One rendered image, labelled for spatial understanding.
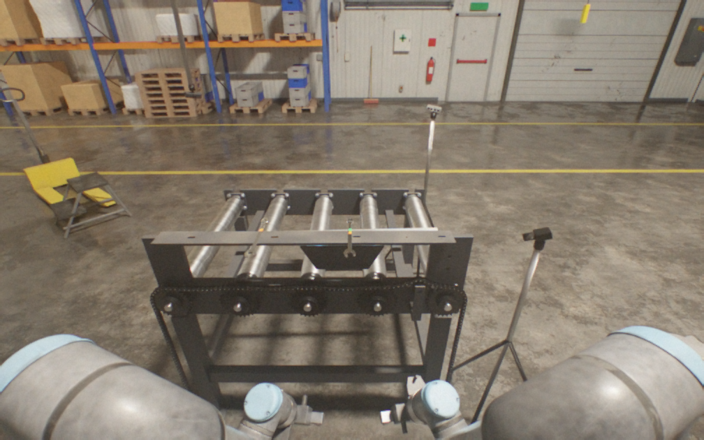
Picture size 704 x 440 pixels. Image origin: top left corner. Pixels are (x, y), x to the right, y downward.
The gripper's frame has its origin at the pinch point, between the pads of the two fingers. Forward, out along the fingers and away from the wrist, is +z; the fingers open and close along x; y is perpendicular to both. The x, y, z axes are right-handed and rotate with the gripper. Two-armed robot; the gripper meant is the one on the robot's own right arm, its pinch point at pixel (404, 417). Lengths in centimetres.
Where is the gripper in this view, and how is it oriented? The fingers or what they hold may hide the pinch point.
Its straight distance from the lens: 131.8
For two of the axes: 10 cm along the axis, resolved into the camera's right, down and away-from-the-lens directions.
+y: 1.2, 8.0, -5.9
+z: -1.7, 6.0, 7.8
